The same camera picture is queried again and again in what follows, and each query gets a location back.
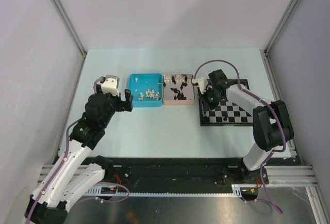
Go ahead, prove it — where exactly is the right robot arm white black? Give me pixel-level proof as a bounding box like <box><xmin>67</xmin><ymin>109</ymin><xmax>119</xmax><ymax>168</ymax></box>
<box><xmin>192</xmin><ymin>70</ymin><xmax>294</xmax><ymax>183</ymax></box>

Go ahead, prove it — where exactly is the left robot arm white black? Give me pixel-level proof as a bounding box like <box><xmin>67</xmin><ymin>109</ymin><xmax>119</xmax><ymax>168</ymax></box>
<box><xmin>25</xmin><ymin>89</ymin><xmax>133</xmax><ymax>223</ymax></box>

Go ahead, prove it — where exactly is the white chess pieces cluster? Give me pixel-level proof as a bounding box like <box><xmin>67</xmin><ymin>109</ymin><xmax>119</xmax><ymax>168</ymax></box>
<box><xmin>138</xmin><ymin>89</ymin><xmax>161</xmax><ymax>101</ymax></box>

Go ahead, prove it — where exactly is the black chess pieces cluster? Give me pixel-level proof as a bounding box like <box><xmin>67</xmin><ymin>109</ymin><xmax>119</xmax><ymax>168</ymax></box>
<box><xmin>170</xmin><ymin>75</ymin><xmax>188</xmax><ymax>101</ymax></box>

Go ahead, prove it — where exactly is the blue plastic tray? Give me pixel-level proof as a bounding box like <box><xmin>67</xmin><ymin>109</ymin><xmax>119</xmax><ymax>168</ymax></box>
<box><xmin>128</xmin><ymin>73</ymin><xmax>163</xmax><ymax>108</ymax></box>

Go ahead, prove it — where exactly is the black silver chessboard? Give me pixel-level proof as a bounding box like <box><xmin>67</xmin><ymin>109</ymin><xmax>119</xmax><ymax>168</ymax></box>
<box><xmin>197</xmin><ymin>78</ymin><xmax>258</xmax><ymax>127</ymax></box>

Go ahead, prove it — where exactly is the pink plastic tray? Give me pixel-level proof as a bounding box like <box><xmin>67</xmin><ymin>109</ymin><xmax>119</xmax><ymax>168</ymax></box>
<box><xmin>162</xmin><ymin>74</ymin><xmax>195</xmax><ymax>106</ymax></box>

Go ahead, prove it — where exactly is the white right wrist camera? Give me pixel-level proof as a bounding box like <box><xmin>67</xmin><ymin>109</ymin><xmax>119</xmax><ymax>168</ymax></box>
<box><xmin>191</xmin><ymin>77</ymin><xmax>208</xmax><ymax>94</ymax></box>

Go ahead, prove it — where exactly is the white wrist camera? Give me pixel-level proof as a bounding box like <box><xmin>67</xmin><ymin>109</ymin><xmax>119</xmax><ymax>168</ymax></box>
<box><xmin>101</xmin><ymin>75</ymin><xmax>120</xmax><ymax>97</ymax></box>
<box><xmin>191</xmin><ymin>77</ymin><xmax>208</xmax><ymax>94</ymax></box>

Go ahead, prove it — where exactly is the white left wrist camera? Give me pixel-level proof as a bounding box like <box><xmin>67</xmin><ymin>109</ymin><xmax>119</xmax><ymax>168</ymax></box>
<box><xmin>101</xmin><ymin>75</ymin><xmax>120</xmax><ymax>97</ymax></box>

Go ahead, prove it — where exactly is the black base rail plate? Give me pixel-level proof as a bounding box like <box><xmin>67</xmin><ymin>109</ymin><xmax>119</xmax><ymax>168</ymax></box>
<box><xmin>106</xmin><ymin>157</ymin><xmax>269</xmax><ymax>195</ymax></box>

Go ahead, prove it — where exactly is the grey cable duct strip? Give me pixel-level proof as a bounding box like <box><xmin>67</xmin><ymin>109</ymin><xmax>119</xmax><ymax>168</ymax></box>
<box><xmin>84</xmin><ymin>186</ymin><xmax>242</xmax><ymax>198</ymax></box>

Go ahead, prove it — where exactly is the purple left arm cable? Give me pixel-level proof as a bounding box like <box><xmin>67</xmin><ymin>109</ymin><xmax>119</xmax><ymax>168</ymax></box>
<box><xmin>24</xmin><ymin>76</ymin><xmax>131</xmax><ymax>224</ymax></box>

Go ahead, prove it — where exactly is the aluminium frame post left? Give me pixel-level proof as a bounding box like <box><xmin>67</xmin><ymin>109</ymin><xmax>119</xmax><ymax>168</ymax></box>
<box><xmin>50</xmin><ymin>0</ymin><xmax>87</xmax><ymax>58</ymax></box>

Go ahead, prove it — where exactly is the aluminium frame post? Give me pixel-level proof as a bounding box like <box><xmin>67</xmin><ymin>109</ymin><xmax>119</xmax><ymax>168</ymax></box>
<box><xmin>50</xmin><ymin>0</ymin><xmax>87</xmax><ymax>58</ymax></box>
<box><xmin>264</xmin><ymin>0</ymin><xmax>301</xmax><ymax>55</ymax></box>

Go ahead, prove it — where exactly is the aluminium frame post right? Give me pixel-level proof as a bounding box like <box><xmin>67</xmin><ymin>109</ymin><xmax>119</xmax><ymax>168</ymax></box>
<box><xmin>264</xmin><ymin>0</ymin><xmax>301</xmax><ymax>55</ymax></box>

